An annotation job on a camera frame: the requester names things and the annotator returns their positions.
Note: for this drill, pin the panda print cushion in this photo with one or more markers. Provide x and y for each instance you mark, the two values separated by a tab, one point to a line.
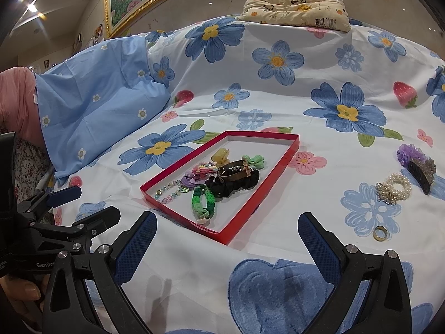
295	10

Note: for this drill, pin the pink cloth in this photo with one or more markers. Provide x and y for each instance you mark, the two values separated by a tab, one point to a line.
17	101

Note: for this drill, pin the light blue pillow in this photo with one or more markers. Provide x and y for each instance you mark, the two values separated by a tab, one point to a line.
97	104

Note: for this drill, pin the black fabric scrunchie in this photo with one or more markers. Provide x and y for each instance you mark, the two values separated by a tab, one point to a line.
240	186

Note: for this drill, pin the floral patterned clothing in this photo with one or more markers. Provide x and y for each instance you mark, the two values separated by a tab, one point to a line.
29	167

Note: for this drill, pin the dark hair claw clip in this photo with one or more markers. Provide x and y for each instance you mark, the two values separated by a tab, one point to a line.
420	174

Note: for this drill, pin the red shallow box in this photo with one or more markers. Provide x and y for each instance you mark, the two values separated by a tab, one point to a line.
231	214

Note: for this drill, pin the green bow hair clip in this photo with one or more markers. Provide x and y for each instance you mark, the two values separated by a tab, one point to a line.
255	161

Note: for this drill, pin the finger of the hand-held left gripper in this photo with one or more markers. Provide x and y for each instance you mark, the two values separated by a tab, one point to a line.
100	221
64	196

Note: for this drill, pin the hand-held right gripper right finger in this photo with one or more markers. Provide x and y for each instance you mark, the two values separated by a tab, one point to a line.
323	247

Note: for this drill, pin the gold bangle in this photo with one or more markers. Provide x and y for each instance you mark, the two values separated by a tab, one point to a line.
231	165

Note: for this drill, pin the ceiling light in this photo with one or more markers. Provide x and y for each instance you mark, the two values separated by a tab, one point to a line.
32	7

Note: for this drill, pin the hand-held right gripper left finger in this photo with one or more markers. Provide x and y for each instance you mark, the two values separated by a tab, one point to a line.
135	247

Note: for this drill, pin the person's left hand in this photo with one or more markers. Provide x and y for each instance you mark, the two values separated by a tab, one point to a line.
24	290

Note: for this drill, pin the yellow hair claw clip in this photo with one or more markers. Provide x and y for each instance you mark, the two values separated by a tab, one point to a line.
219	158

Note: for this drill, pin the floral bedsheet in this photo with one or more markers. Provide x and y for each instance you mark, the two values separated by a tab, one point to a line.
278	111

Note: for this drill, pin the purple mesh scrunchie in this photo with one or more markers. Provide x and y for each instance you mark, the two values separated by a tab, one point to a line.
408	153

